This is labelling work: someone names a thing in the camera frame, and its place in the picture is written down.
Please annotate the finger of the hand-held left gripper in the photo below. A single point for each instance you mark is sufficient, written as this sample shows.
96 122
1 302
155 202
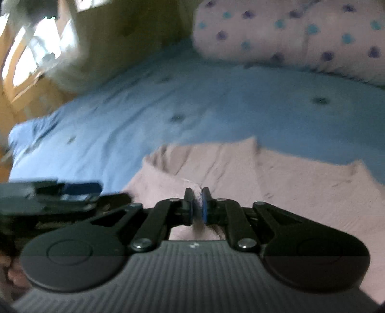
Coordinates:
81 189
111 202

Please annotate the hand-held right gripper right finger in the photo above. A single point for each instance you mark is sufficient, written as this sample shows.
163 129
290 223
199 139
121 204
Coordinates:
205 207

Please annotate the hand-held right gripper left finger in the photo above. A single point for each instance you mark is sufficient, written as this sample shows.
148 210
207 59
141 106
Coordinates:
189 207

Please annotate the pink knitted cardigan sweater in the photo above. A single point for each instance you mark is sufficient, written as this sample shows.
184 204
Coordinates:
285 186

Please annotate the person's left hand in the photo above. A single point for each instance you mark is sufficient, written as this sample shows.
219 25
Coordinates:
16 275

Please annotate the blue dandelion-print bed sheet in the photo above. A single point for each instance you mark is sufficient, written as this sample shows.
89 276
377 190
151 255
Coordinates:
240 105

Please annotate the bright window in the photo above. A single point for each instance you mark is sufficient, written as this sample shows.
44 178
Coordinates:
27 63

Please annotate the pale hanging cloth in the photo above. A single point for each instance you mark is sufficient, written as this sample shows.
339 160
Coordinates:
102 45

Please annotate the pink heart-print quilt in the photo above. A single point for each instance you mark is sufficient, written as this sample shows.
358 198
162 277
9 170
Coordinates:
285 33

